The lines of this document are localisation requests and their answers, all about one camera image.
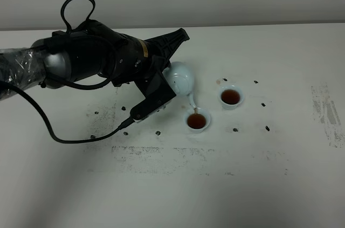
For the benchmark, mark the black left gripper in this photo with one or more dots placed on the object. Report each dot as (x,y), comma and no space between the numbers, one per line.
(138,59)

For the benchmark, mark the light blue porcelain teapot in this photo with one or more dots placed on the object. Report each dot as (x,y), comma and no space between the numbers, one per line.
(181,80)

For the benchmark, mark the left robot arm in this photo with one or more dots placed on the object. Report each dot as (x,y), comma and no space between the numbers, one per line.
(94,49)

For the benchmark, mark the light blue teacup near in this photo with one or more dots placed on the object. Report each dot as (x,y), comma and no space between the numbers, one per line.
(197,120)

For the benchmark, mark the light blue teacup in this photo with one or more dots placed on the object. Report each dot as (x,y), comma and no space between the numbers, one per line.
(230,97)
(197,120)

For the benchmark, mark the light blue teacup far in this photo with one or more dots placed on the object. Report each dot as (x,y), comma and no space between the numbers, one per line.
(230,97)

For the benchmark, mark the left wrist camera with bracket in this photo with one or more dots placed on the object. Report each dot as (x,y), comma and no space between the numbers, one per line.
(157,93)

